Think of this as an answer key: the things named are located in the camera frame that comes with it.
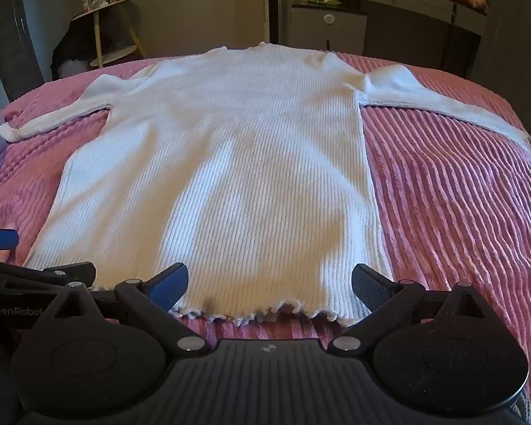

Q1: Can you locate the grey-green curtain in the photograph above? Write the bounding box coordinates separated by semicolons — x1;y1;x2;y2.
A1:
484;0;531;151

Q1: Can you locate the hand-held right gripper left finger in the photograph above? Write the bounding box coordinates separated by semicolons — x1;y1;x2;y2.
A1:
43;263;211;357

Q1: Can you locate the pink ribbed blanket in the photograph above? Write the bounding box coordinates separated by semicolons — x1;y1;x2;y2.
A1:
0;51;531;425

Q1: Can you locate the white plastic bin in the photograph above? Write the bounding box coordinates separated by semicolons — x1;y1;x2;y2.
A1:
57;59;90;79

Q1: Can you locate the black garment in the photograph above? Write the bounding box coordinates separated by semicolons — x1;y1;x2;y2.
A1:
51;17;142;83

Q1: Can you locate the brown round stool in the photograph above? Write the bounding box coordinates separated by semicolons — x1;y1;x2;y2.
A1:
90;44;139;68

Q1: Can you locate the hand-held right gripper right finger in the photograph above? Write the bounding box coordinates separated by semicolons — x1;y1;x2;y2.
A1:
327;263;493;357

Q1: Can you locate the dark door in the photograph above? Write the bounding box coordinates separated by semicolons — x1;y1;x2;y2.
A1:
0;0;43;108

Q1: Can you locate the white ribbed knit dress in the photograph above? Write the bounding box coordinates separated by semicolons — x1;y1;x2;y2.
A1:
0;42;531;327

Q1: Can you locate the grey nightstand cabinet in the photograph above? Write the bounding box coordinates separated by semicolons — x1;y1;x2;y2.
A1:
291;1;368;56

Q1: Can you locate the round wooden side table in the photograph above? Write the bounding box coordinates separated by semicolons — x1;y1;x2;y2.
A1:
71;0;145;70

